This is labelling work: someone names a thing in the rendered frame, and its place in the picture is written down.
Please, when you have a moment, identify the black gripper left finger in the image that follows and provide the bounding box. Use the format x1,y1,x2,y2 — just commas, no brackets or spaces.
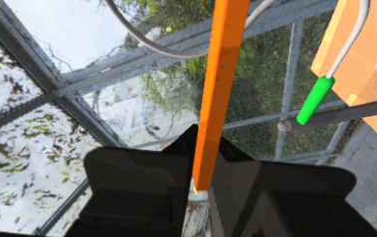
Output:
83,123,198,237

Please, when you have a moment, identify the orange bar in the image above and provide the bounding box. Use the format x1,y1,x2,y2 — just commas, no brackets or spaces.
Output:
192,0,250,191

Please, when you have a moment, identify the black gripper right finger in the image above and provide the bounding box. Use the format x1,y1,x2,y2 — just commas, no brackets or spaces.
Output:
207,135,356,237

